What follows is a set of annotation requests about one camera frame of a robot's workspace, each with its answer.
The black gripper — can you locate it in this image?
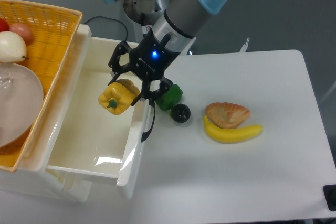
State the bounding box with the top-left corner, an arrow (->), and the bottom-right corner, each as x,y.
108,31 -> 179,106

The yellow toy bell pepper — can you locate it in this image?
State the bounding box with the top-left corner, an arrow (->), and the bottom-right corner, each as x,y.
98,79 -> 140,115

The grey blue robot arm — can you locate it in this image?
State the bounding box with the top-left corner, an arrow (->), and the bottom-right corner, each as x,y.
106,0 -> 227,104

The green toy bell pepper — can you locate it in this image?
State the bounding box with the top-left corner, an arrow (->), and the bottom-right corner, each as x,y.
155,84 -> 183,111

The white open upper drawer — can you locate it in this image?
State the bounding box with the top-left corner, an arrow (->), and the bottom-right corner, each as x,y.
48,37 -> 150,199

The white drawer cabinet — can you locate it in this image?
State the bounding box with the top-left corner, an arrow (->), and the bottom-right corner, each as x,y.
1,25 -> 92,202

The black round toy fruit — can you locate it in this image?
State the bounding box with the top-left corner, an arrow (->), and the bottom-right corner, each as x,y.
170,103 -> 191,123

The orange toy croissant pastry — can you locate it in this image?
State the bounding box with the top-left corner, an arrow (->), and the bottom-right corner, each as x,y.
205,102 -> 251,129

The yellow toy banana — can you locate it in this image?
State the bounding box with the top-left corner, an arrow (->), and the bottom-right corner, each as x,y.
203,115 -> 263,144

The yellow woven basket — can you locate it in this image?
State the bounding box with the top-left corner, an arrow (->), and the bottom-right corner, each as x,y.
1,0 -> 82,172

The pink toy peach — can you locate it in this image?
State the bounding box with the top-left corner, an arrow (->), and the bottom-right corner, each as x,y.
9,23 -> 34,45

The white toy pear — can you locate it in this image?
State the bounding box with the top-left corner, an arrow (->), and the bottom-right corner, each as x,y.
1,31 -> 29,63

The red toy tomato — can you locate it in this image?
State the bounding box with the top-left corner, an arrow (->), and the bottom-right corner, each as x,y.
0,18 -> 9,32

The black object at edge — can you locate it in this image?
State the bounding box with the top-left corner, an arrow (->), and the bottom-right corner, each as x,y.
322,184 -> 336,211

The black drawer handle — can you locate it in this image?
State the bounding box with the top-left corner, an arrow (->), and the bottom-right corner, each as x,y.
141,100 -> 156,142

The black cable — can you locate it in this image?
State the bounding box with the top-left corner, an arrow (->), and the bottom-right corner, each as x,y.
83,16 -> 129,41

